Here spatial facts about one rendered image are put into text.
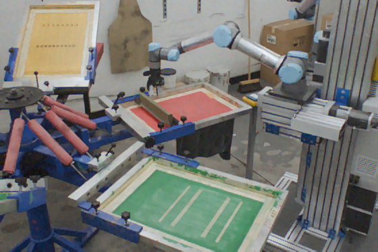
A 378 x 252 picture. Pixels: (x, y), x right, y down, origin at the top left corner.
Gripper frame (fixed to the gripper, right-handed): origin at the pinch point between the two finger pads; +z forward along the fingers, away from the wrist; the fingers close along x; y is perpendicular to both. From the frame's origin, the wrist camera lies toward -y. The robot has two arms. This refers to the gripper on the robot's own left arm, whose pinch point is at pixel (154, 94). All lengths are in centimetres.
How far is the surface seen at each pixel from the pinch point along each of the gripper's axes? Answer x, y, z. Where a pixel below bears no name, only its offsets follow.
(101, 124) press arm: -38.6, 2.5, 10.0
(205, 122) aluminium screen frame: 21.0, 29.4, 13.1
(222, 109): 46, 15, 16
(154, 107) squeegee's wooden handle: -1.0, 2.6, 7.9
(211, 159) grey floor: 92, -55, 112
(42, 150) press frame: -78, 13, 10
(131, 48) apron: 79, -194, 35
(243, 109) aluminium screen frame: 53, 28, 12
